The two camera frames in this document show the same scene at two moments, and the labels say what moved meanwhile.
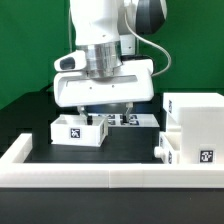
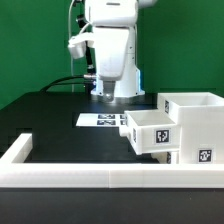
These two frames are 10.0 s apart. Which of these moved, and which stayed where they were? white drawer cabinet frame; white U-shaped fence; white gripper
Moved: white gripper
Stayed: white drawer cabinet frame; white U-shaped fence
